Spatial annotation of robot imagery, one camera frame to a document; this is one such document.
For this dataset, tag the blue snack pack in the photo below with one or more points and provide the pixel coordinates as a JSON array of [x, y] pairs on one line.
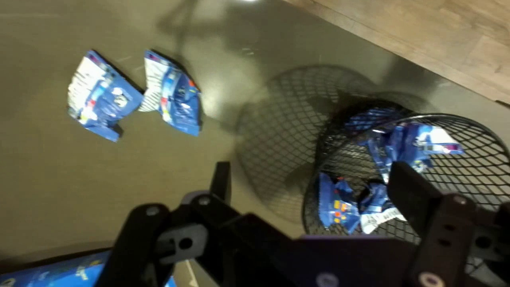
[[179, 99], [334, 207], [370, 117], [105, 99], [406, 143], [376, 207]]

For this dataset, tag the blue printed carton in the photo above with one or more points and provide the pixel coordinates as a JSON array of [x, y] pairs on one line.
[[59, 275]]

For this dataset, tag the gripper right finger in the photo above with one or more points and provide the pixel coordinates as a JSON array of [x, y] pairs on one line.
[[446, 235]]

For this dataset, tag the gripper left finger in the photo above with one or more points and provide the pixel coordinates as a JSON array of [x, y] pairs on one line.
[[139, 239]]

